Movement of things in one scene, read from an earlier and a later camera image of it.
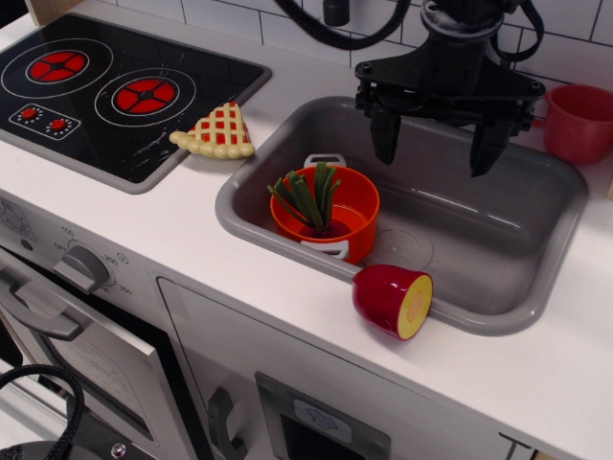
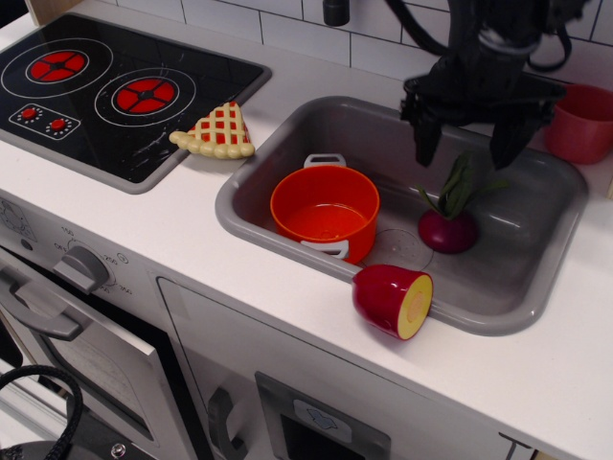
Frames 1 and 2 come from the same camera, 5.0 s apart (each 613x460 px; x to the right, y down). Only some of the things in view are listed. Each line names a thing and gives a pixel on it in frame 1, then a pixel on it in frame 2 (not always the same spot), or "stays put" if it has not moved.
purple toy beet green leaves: [311, 199] -> [459, 188]
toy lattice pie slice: [221, 133] stays put
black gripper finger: [489, 139] -> [510, 138]
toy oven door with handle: [109, 352] stays put
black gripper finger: [386, 132] -> [427, 138]
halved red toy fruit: [391, 299] stays put
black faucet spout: [336, 12] stays put
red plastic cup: [578, 124] stays put
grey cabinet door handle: [219, 405] stays put
